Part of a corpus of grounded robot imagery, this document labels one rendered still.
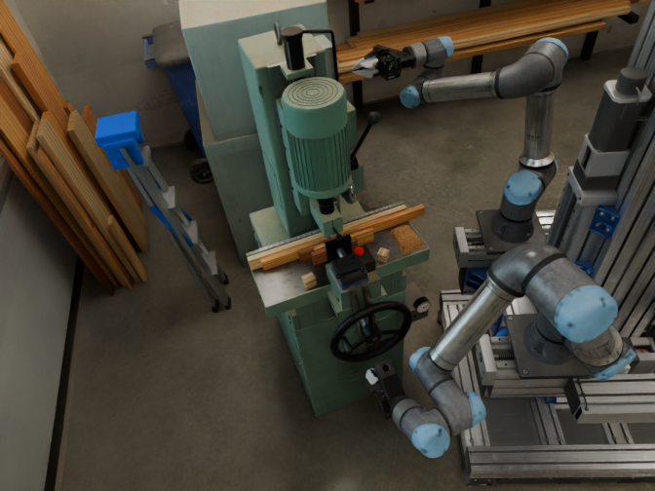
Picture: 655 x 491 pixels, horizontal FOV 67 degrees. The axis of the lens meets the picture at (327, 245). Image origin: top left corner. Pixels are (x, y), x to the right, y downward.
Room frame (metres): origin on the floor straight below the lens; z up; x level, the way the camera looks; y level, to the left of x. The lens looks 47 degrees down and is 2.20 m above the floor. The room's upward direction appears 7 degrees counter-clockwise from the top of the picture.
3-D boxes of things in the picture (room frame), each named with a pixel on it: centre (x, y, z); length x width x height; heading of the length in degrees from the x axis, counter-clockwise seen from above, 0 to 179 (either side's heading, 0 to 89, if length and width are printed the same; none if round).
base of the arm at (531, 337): (0.77, -0.64, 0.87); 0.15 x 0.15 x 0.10
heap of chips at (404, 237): (1.20, -0.28, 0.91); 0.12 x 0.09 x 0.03; 16
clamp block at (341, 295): (1.03, -0.07, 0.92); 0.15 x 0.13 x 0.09; 106
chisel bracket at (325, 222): (1.24, -0.01, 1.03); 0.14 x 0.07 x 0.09; 16
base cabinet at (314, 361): (1.33, 0.02, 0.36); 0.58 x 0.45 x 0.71; 16
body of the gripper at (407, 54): (1.60, -0.31, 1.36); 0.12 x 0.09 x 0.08; 106
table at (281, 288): (1.11, -0.05, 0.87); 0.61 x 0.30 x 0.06; 106
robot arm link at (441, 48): (1.65, -0.46, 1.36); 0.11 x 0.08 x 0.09; 106
